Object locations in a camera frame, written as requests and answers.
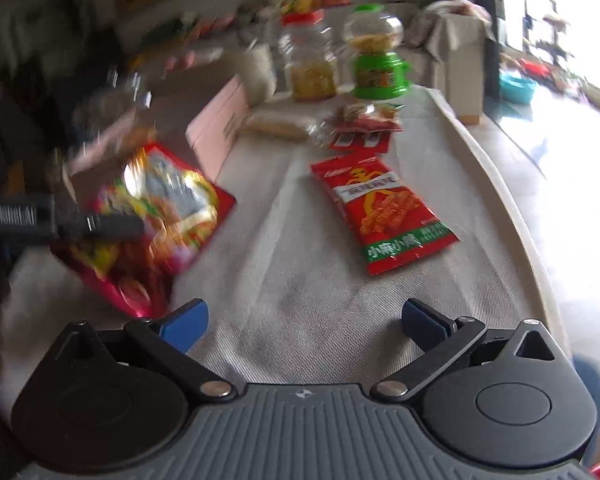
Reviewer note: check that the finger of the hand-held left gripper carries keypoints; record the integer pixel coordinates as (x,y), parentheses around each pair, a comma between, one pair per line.
(110,226)

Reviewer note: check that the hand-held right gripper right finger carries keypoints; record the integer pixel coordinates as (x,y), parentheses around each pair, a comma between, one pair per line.
(421,321)

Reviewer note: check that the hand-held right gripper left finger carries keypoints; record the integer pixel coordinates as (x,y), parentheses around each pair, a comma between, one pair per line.
(185,326)

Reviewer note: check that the large red snack bag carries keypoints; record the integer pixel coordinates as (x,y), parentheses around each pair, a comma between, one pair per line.
(155,220)

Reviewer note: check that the pink cardboard box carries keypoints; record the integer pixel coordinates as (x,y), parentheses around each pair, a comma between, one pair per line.
(220,115)

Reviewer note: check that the red peanut snack packet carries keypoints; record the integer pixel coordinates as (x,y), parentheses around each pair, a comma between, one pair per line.
(385,210)

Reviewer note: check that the glass jar of nuts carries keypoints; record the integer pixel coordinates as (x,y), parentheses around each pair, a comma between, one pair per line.
(112,105)

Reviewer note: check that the small red sachets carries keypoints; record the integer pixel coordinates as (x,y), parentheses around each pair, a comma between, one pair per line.
(360,141)

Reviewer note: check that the beige snack packet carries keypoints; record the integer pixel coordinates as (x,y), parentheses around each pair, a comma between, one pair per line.
(280,125)

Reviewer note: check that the grey rectangular container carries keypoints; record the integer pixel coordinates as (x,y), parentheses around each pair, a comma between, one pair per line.
(259,75)

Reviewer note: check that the clear bread packet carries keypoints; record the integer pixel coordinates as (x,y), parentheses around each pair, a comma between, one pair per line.
(350,117)

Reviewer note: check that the blue plastic basin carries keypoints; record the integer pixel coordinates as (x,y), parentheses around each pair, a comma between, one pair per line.
(517,86)

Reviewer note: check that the plastic jar with red lid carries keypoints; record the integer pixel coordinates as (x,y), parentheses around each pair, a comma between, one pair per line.
(310,60)

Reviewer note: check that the grey covered sofa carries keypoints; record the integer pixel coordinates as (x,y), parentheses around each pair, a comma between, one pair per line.
(460,60)

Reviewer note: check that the green candy dispenser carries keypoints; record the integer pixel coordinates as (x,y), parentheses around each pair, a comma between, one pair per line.
(375,60)

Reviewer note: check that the pile of clothes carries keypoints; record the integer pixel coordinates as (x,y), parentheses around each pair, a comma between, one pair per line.
(450,15)

